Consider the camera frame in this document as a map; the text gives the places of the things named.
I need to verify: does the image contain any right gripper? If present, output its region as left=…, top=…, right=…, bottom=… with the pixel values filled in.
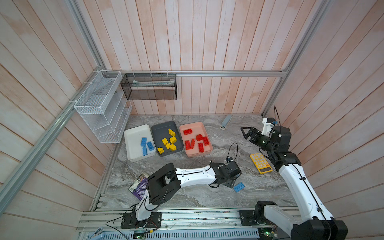
left=241, top=126, right=275, bottom=154

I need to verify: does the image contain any red lego brick front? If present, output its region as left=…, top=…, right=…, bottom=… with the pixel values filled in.
left=198, top=143, right=204, bottom=153

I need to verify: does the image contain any red square lego brick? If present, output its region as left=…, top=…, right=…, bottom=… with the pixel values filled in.
left=196, top=134, right=203, bottom=141

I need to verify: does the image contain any yellow long lego brick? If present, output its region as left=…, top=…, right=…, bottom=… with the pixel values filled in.
left=169, top=129, right=176, bottom=137

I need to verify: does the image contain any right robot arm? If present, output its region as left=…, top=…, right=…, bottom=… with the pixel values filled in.
left=241, top=118, right=348, bottom=240

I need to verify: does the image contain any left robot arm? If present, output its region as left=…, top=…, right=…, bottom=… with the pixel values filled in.
left=134, top=161, right=242, bottom=222

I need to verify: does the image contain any yellow calculator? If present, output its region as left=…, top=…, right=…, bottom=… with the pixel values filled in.
left=250, top=153, right=273, bottom=174

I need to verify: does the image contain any pink plastic tray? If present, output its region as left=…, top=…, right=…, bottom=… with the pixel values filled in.
left=179, top=122, right=213, bottom=158

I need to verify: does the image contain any dark grey plastic tray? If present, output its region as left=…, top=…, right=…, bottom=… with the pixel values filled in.
left=151, top=121, right=184, bottom=157

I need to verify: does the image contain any purple book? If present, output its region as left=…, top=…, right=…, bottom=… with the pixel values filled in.
left=129, top=173, right=149, bottom=201

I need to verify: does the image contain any white plastic tray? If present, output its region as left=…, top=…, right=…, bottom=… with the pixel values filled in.
left=124, top=125, right=156, bottom=162

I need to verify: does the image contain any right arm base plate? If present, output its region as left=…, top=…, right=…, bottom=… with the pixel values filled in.
left=239, top=210, right=266, bottom=226

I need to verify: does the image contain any aluminium rail frame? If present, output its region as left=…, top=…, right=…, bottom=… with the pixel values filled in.
left=76, top=207, right=325, bottom=233

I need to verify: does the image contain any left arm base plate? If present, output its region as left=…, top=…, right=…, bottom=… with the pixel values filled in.
left=121, top=212, right=162, bottom=229

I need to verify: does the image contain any black mesh wall basket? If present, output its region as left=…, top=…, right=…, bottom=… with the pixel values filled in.
left=121, top=73, right=178, bottom=101

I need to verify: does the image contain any white wire mesh shelf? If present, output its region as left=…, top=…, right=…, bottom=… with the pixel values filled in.
left=75, top=71, right=133, bottom=144

